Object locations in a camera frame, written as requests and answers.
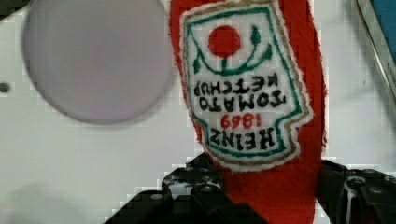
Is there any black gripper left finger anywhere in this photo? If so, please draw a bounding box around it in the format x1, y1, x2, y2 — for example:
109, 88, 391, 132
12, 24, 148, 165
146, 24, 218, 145
105, 154, 268, 224

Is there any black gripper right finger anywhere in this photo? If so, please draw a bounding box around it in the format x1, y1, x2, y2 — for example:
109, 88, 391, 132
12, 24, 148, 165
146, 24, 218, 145
316, 160, 396, 224

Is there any red plush ketchup bottle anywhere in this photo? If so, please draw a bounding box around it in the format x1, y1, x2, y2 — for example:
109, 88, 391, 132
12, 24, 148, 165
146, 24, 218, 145
169, 0, 326, 224

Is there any grey round plate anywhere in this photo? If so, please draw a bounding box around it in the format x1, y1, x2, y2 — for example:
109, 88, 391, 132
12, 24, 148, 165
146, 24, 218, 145
22, 0, 172, 123

